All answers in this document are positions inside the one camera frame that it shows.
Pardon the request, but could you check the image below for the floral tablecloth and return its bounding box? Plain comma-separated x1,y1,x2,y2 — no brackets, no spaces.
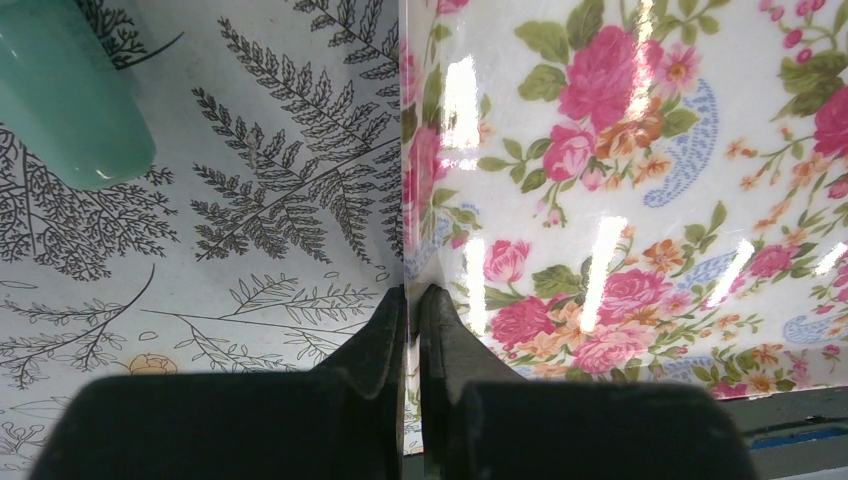
1,1,402,479

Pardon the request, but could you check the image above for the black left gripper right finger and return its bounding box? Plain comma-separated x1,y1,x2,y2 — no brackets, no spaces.
418,285,756,479

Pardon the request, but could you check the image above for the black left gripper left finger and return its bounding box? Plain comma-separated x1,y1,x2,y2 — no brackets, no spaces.
31,287,406,479

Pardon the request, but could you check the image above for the teal handled tool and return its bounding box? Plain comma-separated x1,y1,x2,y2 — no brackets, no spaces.
1,1,156,190

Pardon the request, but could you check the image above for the floral rectangular tray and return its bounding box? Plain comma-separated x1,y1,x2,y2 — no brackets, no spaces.
397,0,848,458

